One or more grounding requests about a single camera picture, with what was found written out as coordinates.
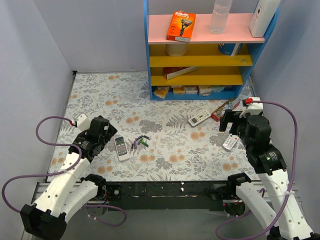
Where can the white remote with display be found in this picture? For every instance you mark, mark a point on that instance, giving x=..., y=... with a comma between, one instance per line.
x=121, y=149

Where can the white rectangular device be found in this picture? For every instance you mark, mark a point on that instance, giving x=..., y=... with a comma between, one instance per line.
x=262, y=16

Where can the clear plastic bottle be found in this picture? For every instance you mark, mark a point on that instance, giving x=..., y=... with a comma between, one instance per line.
x=219, y=16

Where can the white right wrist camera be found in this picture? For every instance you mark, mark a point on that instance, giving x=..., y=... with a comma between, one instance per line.
x=253, y=106

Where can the orange razor box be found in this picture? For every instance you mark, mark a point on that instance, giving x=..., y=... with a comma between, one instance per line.
x=181, y=27

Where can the white cup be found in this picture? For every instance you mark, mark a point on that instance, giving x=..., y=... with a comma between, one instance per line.
x=176, y=50

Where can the red white carton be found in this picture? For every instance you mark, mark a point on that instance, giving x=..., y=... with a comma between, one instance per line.
x=173, y=72

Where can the yellow sponge pack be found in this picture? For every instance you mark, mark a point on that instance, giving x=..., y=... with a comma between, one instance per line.
x=161, y=93

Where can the blue white can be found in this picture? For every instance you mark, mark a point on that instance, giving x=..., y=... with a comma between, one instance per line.
x=229, y=49

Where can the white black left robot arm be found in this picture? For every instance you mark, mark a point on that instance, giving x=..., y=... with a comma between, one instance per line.
x=47, y=217

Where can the small white remote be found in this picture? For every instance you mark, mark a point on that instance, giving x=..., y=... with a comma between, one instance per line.
x=230, y=142

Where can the orange white sponge pack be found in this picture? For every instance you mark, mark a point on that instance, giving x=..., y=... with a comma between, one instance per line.
x=178, y=90

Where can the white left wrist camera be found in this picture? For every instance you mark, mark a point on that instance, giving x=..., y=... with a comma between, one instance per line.
x=82, y=122

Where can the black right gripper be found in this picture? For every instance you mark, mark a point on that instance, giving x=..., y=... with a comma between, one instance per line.
x=227, y=120

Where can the blue shelf unit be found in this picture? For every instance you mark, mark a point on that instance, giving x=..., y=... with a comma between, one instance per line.
x=214, y=68

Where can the red white toothpaste box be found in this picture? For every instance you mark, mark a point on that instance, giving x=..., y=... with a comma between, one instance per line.
x=230, y=104

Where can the floral table mat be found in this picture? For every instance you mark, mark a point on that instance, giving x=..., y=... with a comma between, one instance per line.
x=176, y=151

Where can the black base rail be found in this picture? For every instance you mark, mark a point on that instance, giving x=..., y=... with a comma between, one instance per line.
x=170, y=195

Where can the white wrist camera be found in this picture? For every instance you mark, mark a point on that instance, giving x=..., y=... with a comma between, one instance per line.
x=253, y=106
x=82, y=122

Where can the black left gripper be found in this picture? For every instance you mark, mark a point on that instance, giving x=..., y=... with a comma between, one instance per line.
x=110, y=129

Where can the white air conditioner remote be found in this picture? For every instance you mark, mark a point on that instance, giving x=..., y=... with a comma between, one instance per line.
x=199, y=118

